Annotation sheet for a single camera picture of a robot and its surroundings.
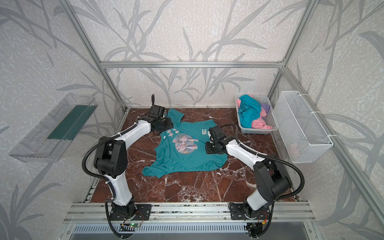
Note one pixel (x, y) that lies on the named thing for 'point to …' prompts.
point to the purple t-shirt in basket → (266, 107)
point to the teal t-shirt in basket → (249, 110)
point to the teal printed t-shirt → (183, 147)
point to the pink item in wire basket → (293, 148)
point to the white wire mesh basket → (301, 137)
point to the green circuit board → (135, 224)
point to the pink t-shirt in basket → (260, 122)
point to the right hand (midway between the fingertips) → (207, 144)
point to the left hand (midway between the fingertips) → (172, 120)
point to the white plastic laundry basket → (270, 116)
